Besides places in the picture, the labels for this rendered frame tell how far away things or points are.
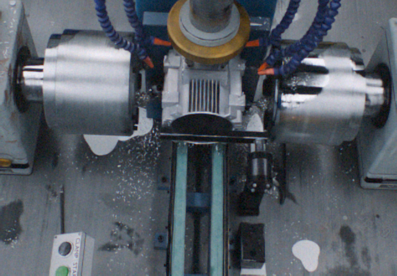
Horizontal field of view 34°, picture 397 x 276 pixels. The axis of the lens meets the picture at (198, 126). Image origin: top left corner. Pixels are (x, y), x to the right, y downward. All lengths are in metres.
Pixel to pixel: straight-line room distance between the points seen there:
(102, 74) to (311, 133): 0.49
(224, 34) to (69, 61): 0.35
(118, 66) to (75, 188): 0.41
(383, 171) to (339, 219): 0.17
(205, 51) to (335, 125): 0.35
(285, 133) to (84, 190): 0.55
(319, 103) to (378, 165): 0.28
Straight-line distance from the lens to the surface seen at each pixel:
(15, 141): 1.60
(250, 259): 1.59
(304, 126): 1.49
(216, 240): 1.53
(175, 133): 1.51
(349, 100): 1.49
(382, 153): 1.62
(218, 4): 1.30
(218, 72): 1.47
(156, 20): 1.54
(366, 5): 2.11
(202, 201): 1.64
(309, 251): 1.68
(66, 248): 1.37
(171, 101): 1.50
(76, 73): 1.46
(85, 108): 1.47
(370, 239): 1.73
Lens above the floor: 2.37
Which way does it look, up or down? 62 degrees down
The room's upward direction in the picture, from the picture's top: 6 degrees clockwise
